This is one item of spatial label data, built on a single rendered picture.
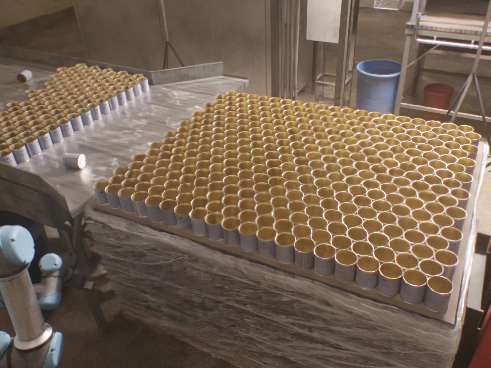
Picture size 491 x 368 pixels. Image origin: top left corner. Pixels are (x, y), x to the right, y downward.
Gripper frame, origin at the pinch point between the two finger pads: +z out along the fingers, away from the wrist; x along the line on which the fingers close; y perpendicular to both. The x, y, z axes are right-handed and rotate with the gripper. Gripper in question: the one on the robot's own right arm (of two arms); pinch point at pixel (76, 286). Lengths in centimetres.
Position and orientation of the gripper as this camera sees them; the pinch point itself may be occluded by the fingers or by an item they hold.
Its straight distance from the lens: 208.6
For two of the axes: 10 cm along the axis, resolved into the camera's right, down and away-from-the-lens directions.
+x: 9.8, 1.8, -0.9
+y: -2.0, 8.3, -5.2
